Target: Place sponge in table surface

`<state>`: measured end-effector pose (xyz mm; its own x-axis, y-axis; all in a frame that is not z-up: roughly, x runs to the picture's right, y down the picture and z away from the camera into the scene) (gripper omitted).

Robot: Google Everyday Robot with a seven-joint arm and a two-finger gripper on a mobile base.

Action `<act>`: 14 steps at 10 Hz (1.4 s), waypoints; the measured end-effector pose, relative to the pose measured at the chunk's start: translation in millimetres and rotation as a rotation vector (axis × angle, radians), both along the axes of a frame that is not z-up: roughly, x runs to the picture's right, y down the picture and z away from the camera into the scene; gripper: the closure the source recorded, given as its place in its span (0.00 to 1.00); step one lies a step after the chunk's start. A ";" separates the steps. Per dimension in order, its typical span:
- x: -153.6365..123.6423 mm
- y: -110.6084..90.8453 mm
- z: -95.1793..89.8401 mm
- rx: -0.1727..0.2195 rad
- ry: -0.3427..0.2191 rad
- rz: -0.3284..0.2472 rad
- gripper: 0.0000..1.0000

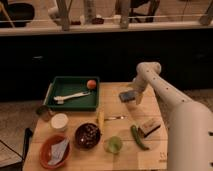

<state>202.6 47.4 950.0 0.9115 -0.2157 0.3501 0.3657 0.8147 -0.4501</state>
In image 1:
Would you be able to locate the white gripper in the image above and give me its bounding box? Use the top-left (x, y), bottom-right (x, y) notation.
top-left (132, 77), bottom-right (148, 105)

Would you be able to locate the blue sponge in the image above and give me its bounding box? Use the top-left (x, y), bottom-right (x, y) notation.
top-left (119, 91), bottom-right (135, 102)

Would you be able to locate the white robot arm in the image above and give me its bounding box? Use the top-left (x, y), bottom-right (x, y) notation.
top-left (132, 62), bottom-right (213, 171)

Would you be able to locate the metal spoon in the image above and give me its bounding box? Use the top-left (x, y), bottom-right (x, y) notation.
top-left (104, 116), bottom-right (127, 121)

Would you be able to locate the brown and black block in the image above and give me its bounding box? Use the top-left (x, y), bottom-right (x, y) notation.
top-left (138, 118), bottom-right (161, 138)

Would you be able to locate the green chili pepper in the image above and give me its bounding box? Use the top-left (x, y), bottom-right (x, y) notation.
top-left (130, 125), bottom-right (149, 151)

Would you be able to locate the yellow banana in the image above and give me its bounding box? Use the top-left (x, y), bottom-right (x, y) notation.
top-left (97, 109), bottom-right (104, 134)

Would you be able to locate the orange tomato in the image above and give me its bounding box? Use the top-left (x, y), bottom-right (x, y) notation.
top-left (87, 80), bottom-right (97, 90)

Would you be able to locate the green plastic cup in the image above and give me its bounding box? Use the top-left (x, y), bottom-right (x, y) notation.
top-left (104, 136), bottom-right (123, 154)

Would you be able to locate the dark bowl with food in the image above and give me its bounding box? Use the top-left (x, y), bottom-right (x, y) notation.
top-left (74, 123), bottom-right (101, 149)

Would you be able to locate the green plastic tray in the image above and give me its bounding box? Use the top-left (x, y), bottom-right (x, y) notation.
top-left (44, 76), bottom-right (99, 111)

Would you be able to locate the white dish brush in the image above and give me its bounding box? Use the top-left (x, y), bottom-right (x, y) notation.
top-left (53, 91), bottom-right (91, 104)

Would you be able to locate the white round container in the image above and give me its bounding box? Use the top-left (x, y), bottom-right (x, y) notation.
top-left (50, 113), bottom-right (69, 131)

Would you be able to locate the small metal cup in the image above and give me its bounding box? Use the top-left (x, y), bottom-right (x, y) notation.
top-left (36, 105), bottom-right (52, 122)

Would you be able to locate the crumpled grey cloth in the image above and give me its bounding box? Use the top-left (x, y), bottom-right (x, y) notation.
top-left (48, 139), bottom-right (69, 166)

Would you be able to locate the orange bowl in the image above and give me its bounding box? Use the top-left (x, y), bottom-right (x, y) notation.
top-left (39, 134), bottom-right (70, 169)

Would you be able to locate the black chair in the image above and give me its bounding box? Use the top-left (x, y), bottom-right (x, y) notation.
top-left (0, 128), bottom-right (33, 171)

